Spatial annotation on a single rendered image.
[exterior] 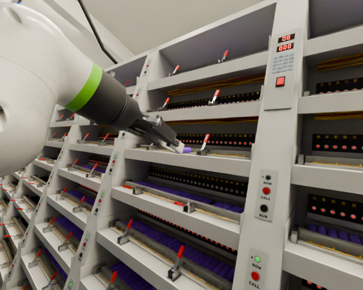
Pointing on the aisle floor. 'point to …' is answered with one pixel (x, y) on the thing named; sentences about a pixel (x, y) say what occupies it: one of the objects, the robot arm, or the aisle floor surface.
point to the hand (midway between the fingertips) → (172, 144)
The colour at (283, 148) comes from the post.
